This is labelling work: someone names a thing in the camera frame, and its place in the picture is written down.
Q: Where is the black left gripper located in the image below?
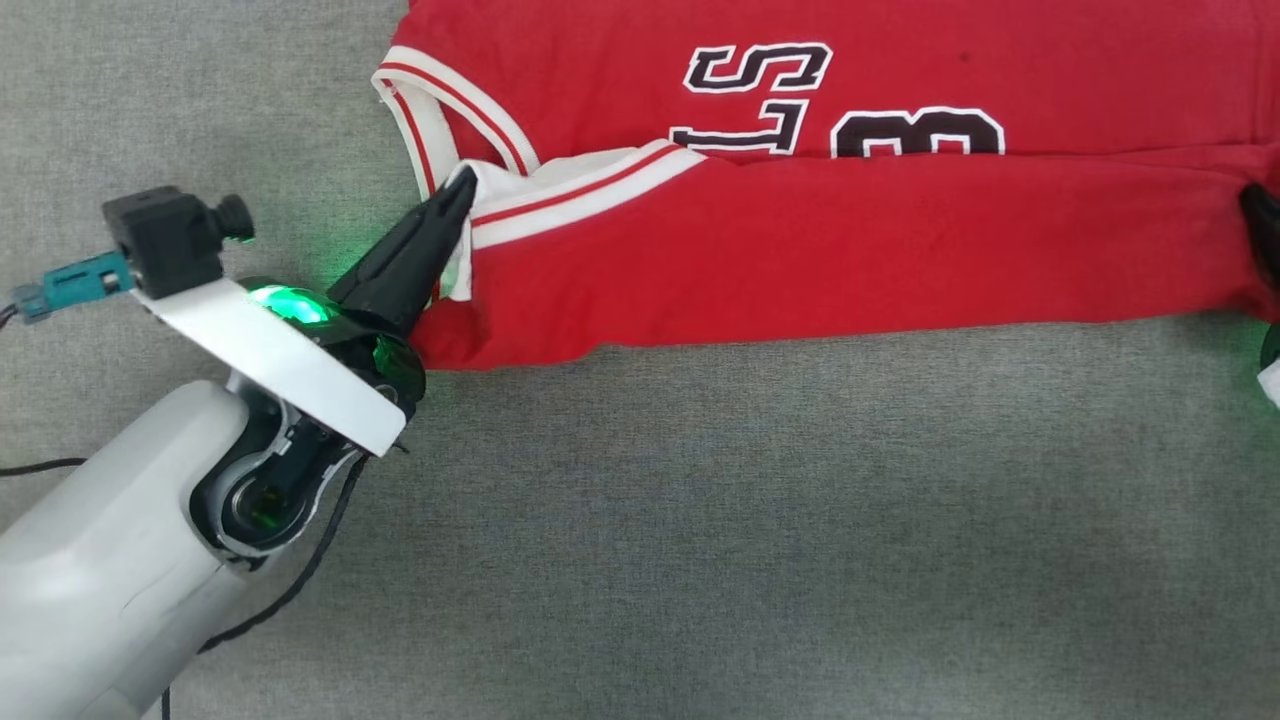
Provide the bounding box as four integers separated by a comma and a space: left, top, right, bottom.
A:
240, 165, 479, 419

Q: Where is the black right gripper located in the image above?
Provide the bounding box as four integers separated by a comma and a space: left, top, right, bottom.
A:
1238, 183, 1280, 369

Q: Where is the red jersey with white trim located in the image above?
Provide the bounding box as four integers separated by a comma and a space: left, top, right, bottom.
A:
372, 0, 1280, 373

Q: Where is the white left camera mount plate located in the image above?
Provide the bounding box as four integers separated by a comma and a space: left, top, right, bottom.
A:
133, 278, 408, 458

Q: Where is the teal cable connector plug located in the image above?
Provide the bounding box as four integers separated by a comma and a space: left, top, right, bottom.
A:
10, 250, 136, 326

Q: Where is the thin black cable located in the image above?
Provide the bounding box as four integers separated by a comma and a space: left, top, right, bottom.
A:
160, 450, 373, 720
0, 457, 89, 479

